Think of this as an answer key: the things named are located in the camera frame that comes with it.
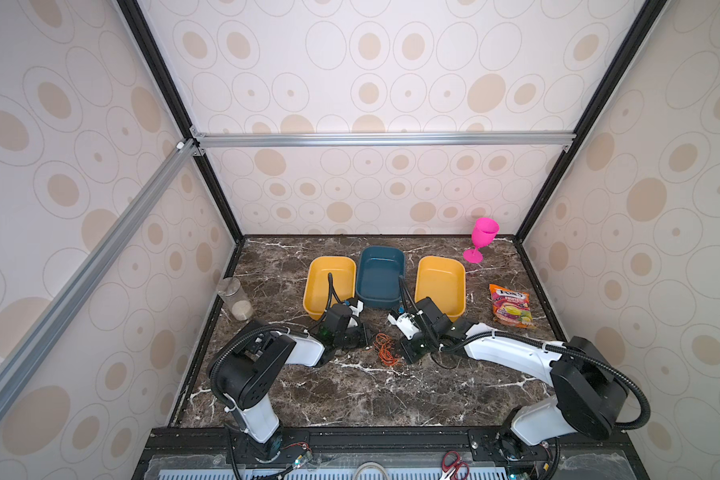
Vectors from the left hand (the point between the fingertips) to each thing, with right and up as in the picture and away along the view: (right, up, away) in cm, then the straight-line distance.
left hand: (388, 332), depth 88 cm
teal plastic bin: (-2, +16, +20) cm, 26 cm away
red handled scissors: (+14, -28, -16) cm, 35 cm away
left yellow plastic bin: (-14, +15, +13) cm, 25 cm away
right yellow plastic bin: (+21, +14, +19) cm, 32 cm away
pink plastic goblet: (+33, +31, +13) cm, 47 cm away
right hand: (+2, -4, -2) cm, 5 cm away
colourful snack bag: (+41, +6, +9) cm, 42 cm away
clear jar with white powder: (-50, +8, +10) cm, 51 cm away
